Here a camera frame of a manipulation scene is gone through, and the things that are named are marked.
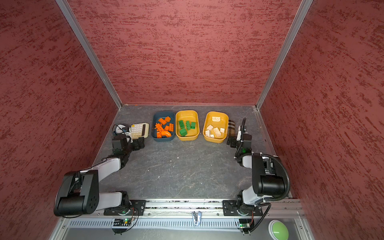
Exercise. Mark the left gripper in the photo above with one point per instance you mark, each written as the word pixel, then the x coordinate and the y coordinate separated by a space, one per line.
pixel 137 147

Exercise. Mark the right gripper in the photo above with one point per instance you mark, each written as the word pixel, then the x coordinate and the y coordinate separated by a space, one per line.
pixel 233 144

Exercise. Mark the orange long lego beam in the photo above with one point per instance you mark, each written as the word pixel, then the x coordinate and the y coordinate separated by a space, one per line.
pixel 159 127

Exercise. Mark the cream 2x4 lego plate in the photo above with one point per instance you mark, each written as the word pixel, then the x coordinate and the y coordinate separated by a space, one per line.
pixel 217 133

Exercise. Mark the orange 2x4 lego brick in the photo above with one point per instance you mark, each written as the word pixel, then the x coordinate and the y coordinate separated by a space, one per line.
pixel 162 121

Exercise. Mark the small green lego brick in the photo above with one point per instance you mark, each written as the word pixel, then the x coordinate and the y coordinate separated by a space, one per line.
pixel 183 132

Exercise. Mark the green 2x4 lego brick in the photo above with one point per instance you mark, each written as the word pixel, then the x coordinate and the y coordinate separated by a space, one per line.
pixel 181 124

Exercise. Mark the green long lego brick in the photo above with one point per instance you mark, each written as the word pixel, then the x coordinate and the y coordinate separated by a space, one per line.
pixel 188 125

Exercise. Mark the orange curved lego piece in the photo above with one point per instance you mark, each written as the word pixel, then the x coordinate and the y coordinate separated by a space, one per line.
pixel 166 134

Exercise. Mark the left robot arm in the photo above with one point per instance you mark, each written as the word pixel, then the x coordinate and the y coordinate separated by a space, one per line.
pixel 79 193

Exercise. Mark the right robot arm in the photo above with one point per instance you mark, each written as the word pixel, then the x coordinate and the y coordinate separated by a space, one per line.
pixel 270 179

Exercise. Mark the beige calculator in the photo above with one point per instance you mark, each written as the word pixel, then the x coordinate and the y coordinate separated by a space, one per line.
pixel 139 131

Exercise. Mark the plaid checkered box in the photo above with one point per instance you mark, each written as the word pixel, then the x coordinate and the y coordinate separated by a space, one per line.
pixel 232 131

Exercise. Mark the small teal alarm clock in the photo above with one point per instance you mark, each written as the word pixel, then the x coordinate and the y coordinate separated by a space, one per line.
pixel 120 129

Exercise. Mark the right yellow container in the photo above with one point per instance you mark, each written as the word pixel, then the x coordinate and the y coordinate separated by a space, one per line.
pixel 222 124

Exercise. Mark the yellow container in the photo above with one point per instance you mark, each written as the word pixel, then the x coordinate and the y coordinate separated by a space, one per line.
pixel 188 115
pixel 222 124

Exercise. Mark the dark teal container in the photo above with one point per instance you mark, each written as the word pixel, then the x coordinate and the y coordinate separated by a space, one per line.
pixel 164 114

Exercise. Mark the middle yellow container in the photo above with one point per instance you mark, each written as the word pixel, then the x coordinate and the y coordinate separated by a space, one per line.
pixel 188 115

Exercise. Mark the green push button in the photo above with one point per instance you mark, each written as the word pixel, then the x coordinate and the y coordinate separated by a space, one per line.
pixel 278 230

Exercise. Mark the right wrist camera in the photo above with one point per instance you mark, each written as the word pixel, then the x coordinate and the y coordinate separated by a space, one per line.
pixel 240 132

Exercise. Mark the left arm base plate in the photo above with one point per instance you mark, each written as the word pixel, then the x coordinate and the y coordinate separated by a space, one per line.
pixel 135 208

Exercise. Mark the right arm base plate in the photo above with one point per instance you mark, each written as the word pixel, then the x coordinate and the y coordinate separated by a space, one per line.
pixel 232 208

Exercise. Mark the aluminium front rail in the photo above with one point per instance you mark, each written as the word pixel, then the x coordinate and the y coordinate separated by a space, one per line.
pixel 209 208

